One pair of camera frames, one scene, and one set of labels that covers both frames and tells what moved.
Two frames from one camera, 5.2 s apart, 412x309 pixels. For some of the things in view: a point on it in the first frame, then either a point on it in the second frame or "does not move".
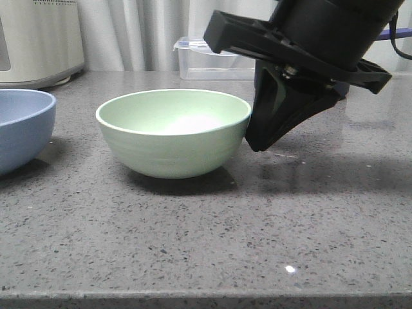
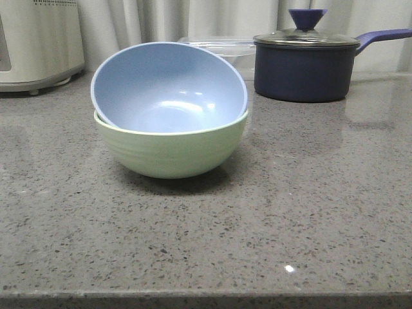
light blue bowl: (27, 117) -> (168, 87)
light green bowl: (175, 133) does not move
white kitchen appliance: (40, 42) does not move
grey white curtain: (140, 35) does not move
